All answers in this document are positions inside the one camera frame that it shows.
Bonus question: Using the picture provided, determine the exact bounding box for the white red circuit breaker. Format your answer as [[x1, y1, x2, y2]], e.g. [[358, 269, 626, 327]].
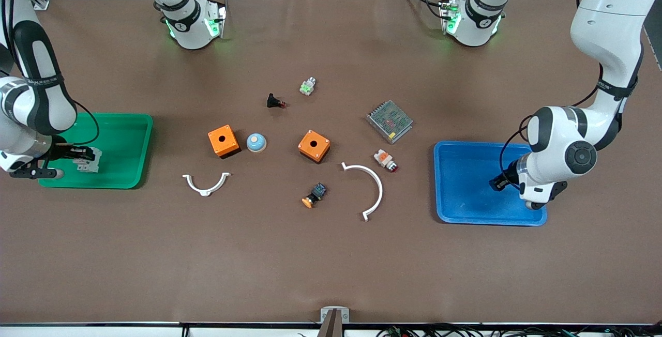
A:
[[72, 147, 102, 173]]

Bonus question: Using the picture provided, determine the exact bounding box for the blue plastic tray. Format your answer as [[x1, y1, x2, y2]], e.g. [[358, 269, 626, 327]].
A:
[[433, 141, 548, 226]]

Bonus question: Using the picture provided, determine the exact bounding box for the green plastic tray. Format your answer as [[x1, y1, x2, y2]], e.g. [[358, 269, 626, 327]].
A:
[[38, 113, 154, 190]]

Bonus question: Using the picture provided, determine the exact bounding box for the white orange red push button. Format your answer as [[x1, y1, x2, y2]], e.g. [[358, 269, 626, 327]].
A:
[[373, 149, 399, 173]]

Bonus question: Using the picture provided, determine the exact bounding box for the silver mesh power supply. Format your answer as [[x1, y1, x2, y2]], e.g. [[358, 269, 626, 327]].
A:
[[366, 100, 414, 145]]

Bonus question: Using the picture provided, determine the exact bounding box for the orange button box with hole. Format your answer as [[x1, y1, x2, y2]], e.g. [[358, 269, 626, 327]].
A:
[[297, 129, 332, 164], [207, 124, 241, 159]]

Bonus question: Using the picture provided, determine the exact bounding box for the black push button orange head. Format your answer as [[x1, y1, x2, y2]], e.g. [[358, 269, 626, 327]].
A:
[[302, 182, 328, 209]]

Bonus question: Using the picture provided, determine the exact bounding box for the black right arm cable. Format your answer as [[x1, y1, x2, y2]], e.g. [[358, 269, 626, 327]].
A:
[[52, 100, 100, 146]]

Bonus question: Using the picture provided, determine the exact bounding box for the large white curved bracket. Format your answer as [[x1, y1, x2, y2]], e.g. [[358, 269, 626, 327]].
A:
[[341, 162, 384, 222]]

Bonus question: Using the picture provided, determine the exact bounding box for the small white curved bracket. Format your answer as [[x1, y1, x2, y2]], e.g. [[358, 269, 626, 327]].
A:
[[182, 172, 231, 197]]

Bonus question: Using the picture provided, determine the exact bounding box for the grey metal bracket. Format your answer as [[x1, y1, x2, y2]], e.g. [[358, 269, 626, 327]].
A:
[[320, 306, 350, 324]]

